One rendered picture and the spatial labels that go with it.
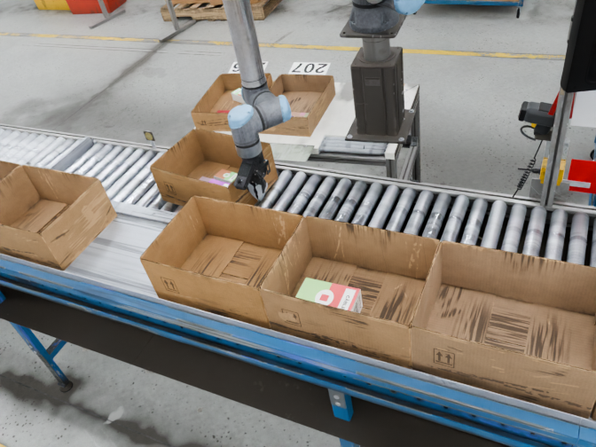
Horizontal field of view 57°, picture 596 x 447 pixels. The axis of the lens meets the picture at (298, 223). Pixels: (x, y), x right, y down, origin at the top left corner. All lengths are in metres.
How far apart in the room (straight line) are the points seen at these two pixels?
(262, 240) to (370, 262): 0.36
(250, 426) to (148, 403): 0.49
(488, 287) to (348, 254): 0.39
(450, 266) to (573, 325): 0.32
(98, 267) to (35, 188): 0.55
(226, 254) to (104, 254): 0.44
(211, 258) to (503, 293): 0.87
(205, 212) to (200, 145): 0.68
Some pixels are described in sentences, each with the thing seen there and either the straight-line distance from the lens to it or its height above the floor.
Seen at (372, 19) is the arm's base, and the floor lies 1.26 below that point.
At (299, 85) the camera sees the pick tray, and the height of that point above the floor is 0.79.
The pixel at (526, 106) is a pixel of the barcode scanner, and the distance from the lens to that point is 1.92.
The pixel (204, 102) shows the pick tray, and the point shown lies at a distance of 2.79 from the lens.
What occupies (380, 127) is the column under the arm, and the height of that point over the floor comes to 0.80.
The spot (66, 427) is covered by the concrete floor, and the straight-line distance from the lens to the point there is 2.75.
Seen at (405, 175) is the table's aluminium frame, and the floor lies 0.44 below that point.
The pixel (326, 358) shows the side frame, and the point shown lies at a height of 0.91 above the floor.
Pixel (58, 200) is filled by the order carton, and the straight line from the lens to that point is 2.30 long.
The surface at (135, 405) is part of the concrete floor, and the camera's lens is 2.65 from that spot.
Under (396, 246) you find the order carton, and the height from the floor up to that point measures 1.00.
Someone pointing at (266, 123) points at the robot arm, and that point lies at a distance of 1.90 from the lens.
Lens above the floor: 2.06
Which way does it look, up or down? 41 degrees down
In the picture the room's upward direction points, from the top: 12 degrees counter-clockwise
